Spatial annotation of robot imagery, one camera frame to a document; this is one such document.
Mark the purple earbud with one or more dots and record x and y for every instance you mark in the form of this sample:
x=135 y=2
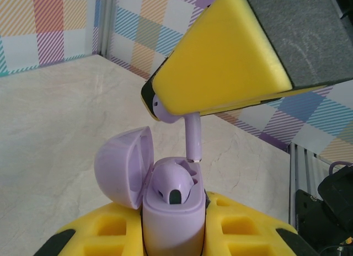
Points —
x=172 y=176
x=193 y=137

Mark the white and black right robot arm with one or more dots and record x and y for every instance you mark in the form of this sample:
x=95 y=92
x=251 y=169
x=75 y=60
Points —
x=336 y=206

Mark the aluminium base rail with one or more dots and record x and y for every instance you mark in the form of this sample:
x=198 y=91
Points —
x=303 y=173

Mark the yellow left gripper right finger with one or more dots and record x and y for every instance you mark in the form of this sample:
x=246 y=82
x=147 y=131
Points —
x=248 y=239

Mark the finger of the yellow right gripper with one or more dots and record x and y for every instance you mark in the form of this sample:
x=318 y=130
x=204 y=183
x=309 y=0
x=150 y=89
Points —
x=226 y=63
x=147 y=98

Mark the aluminium right upright post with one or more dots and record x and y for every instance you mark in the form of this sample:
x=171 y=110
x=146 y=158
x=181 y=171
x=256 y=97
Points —
x=106 y=24

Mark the purple earbud charging case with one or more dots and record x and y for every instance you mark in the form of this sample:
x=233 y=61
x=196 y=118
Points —
x=171 y=228

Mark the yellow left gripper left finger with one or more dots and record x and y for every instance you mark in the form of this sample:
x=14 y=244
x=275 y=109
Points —
x=82 y=239

